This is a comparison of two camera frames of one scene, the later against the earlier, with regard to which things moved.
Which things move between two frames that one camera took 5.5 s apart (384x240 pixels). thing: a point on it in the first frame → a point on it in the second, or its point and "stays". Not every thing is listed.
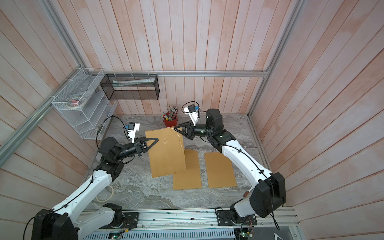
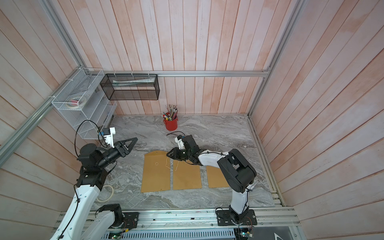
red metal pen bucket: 171,123 stays
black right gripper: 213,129 → 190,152
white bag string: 178,136 → 166,160
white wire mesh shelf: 83,101 stays
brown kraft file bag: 191,178 stays
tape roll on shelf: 76,102 stays
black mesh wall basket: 131,86 stays
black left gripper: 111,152 → 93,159
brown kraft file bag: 167,156 → 156,175
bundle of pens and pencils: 171,113 stays
